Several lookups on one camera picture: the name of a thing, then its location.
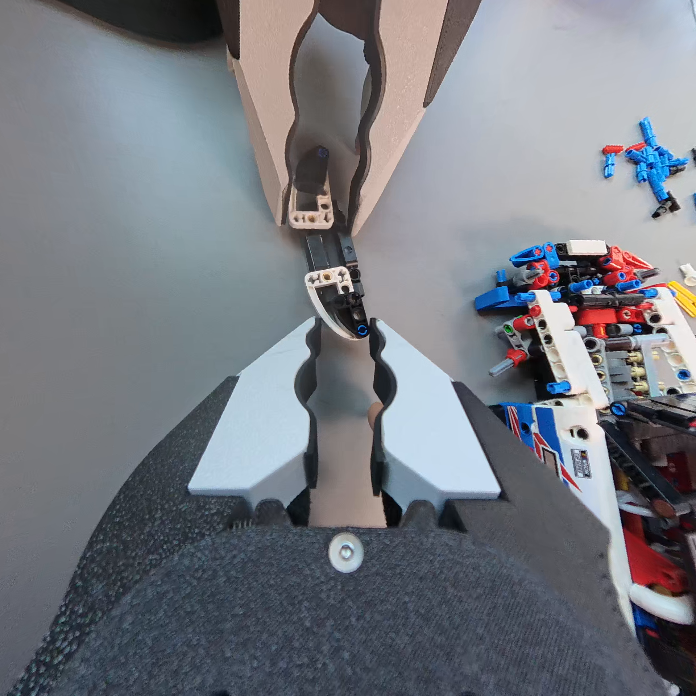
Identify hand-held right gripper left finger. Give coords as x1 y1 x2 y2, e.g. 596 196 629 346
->
187 317 323 512

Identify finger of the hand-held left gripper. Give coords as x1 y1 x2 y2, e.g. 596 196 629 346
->
228 0 322 228
347 0 451 236

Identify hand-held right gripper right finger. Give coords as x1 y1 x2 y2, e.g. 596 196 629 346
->
370 318 502 512

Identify black curved brick blue pin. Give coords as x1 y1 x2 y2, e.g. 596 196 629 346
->
295 146 330 196
326 291 366 334

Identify white curved frame brick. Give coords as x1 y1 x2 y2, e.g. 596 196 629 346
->
304 266 370 340
288 182 334 228

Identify black brick beam assembly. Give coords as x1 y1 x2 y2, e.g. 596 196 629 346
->
303 204 364 297

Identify grey desk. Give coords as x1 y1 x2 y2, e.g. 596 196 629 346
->
0 0 696 691

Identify partly built brick race car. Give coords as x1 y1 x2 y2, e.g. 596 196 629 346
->
474 238 696 645

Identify pile of blue connector pins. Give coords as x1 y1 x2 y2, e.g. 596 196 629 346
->
624 116 690 202

